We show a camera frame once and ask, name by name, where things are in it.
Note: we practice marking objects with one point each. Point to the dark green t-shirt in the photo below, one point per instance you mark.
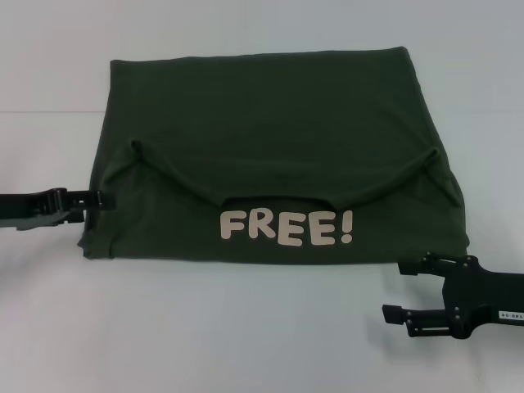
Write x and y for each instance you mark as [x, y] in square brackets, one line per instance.
[266, 163]

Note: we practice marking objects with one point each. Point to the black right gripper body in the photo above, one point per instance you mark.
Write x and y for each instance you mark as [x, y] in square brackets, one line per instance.
[487, 294]

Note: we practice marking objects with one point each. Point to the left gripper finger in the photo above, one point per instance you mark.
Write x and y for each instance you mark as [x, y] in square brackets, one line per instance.
[92, 200]

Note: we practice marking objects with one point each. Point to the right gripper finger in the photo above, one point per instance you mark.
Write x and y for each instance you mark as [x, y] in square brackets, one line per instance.
[417, 321]
[425, 266]

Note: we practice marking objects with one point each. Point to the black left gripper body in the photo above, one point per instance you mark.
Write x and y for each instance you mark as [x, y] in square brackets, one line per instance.
[28, 209]

